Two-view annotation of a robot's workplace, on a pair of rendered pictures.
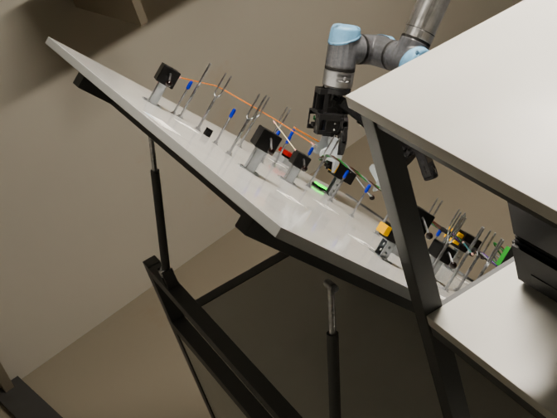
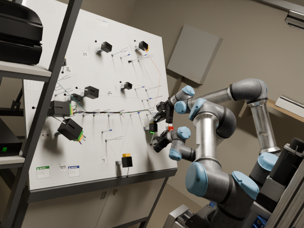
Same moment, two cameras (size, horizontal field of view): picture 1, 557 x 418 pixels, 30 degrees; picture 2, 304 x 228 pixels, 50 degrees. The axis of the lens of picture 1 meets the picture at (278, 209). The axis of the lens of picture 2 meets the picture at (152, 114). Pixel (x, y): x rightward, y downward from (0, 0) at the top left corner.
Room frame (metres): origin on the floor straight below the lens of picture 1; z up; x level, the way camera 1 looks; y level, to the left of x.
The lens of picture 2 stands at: (1.08, -1.89, 1.80)
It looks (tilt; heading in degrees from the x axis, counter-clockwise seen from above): 16 degrees down; 56
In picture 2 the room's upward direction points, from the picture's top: 22 degrees clockwise
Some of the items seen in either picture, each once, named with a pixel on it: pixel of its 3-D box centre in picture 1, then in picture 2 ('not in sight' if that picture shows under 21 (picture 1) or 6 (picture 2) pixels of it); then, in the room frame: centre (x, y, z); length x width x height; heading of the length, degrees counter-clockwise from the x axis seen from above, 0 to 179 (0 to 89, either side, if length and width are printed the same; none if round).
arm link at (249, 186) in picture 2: not in sight; (238, 192); (2.06, -1.16, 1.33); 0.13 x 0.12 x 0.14; 154
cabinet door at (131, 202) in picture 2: not in sight; (132, 201); (2.29, -0.27, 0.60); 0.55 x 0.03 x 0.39; 19
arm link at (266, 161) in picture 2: not in sight; (267, 168); (2.50, -0.92, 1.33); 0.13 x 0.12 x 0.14; 26
